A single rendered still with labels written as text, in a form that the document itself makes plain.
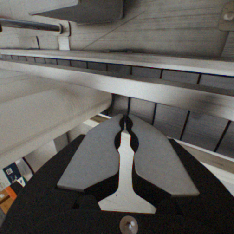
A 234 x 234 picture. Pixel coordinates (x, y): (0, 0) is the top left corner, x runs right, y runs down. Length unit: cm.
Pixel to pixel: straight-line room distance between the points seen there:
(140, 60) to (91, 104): 8
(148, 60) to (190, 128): 9
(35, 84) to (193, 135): 21
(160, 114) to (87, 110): 9
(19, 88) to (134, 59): 14
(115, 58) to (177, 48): 8
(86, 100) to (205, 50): 16
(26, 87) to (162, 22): 19
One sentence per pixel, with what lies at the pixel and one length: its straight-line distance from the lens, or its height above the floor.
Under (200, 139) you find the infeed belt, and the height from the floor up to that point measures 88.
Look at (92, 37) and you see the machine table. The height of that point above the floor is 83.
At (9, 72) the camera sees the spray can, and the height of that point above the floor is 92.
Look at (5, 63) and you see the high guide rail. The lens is 24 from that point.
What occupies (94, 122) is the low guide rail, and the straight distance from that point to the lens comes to 19.
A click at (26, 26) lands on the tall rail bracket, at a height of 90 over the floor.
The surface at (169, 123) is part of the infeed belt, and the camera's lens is 18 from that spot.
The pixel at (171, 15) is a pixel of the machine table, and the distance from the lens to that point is 22.
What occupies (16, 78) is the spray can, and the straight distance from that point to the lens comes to 26.
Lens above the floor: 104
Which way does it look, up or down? 48 degrees down
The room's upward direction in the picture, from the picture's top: 126 degrees counter-clockwise
